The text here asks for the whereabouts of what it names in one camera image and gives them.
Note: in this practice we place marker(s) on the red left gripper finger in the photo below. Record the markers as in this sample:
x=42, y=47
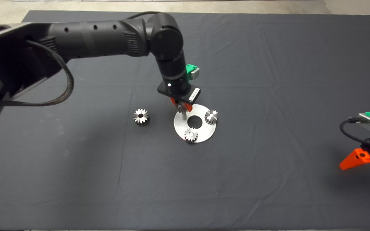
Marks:
x=188, y=107
x=173, y=101

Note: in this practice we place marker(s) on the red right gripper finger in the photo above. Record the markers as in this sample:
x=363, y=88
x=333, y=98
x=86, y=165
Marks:
x=353, y=162

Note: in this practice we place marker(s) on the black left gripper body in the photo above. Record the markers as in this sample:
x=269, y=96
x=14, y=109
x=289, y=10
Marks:
x=180, y=94

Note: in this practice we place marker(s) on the large steel gear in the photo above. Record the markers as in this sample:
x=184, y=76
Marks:
x=144, y=121

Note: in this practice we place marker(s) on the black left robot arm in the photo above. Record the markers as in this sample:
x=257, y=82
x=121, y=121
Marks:
x=92, y=38

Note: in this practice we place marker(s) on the round metal plate with pegs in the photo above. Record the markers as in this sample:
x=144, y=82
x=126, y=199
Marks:
x=180, y=126

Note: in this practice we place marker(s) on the dark grey table cloth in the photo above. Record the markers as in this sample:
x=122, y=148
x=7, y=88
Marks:
x=268, y=64

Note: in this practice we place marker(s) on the grey left camera box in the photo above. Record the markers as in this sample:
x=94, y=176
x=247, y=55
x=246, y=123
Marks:
x=195, y=73

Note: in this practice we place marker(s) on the green left camera mount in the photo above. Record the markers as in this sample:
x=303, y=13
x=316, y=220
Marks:
x=189, y=67

